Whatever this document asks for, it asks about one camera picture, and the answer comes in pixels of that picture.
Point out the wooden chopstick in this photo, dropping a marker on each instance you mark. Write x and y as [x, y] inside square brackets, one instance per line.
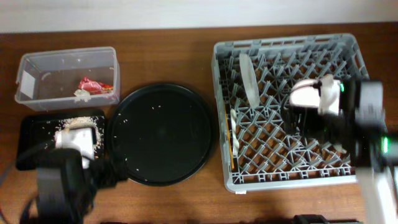
[229, 139]

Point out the white plastic fork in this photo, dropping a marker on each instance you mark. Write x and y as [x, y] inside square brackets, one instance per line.
[235, 143]

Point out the grey dishwasher rack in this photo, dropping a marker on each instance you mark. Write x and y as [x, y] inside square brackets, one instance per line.
[268, 157]

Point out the grey plate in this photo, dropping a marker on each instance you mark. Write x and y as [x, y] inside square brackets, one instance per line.
[249, 80]

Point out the peanut shells and rice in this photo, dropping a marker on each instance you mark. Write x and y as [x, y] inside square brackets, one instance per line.
[95, 122]

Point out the red snack wrapper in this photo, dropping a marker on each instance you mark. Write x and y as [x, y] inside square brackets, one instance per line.
[94, 87]

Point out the pink bowl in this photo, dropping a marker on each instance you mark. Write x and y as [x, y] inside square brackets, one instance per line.
[305, 94]

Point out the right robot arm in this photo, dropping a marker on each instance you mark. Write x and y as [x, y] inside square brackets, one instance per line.
[349, 114]

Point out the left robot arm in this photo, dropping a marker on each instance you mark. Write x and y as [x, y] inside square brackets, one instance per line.
[68, 176]

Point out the round black tray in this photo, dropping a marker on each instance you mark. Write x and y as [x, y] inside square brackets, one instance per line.
[164, 133]

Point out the black rectangular bin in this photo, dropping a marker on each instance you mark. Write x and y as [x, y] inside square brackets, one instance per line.
[38, 129]

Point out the white tissue scrap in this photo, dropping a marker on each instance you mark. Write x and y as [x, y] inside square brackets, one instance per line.
[82, 95]

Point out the clear plastic bin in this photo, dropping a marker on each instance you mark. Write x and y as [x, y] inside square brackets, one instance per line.
[47, 80]

